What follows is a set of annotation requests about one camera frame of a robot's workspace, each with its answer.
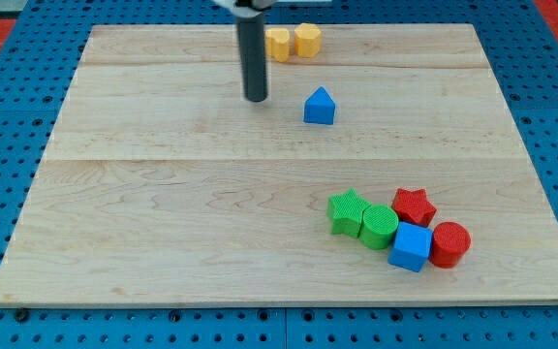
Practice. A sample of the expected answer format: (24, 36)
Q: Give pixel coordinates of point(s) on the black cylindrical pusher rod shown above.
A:
(251, 46)

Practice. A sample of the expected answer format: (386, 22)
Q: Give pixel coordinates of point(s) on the yellow heart block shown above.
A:
(277, 43)

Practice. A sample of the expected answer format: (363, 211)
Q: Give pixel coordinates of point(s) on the wooden board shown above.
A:
(162, 187)

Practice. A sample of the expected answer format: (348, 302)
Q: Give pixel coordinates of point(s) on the green star block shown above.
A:
(345, 212)

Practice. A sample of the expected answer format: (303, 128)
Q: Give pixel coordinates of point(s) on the green cylinder block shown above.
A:
(379, 225)

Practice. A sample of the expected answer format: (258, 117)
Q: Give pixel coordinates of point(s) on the yellow hexagon block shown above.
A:
(307, 40)

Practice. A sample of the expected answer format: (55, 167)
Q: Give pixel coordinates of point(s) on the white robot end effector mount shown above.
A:
(250, 8)

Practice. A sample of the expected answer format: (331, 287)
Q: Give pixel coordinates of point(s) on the red star block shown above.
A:
(413, 206)

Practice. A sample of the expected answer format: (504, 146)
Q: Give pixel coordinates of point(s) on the blue triangle block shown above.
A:
(319, 108)

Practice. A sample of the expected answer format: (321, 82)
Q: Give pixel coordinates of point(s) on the blue cube block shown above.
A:
(411, 247)

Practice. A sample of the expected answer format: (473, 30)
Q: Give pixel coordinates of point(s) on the red cylinder block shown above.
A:
(450, 242)

